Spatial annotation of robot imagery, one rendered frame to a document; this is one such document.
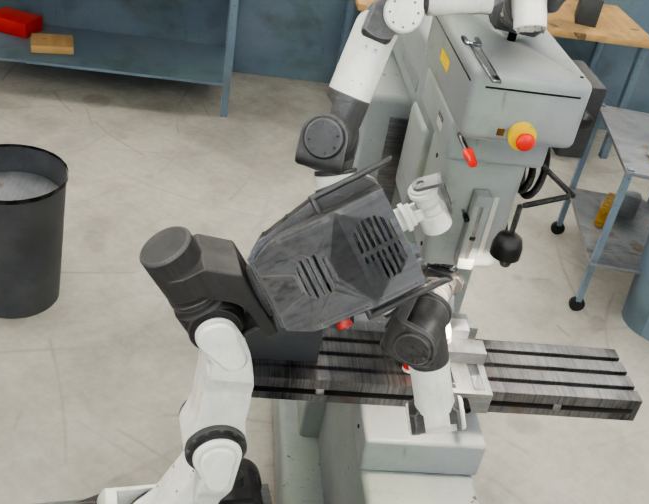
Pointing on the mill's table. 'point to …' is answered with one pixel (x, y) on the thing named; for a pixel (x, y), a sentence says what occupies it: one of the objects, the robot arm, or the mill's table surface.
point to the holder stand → (285, 344)
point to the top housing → (464, 82)
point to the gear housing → (440, 115)
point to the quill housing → (507, 180)
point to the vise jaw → (467, 351)
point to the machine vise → (471, 377)
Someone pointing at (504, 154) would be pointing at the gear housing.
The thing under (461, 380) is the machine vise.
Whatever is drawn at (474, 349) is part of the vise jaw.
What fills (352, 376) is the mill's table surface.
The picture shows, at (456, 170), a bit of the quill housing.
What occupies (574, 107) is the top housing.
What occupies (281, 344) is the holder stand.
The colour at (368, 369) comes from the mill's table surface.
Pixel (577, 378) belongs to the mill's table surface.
